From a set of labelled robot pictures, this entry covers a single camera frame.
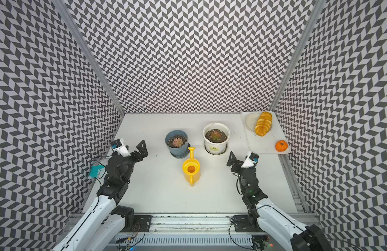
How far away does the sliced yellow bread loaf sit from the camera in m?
1.03

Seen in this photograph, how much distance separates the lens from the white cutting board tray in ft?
3.34

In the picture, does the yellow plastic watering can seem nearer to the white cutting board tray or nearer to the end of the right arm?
the end of the right arm

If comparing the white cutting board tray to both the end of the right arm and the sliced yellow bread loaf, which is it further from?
the end of the right arm
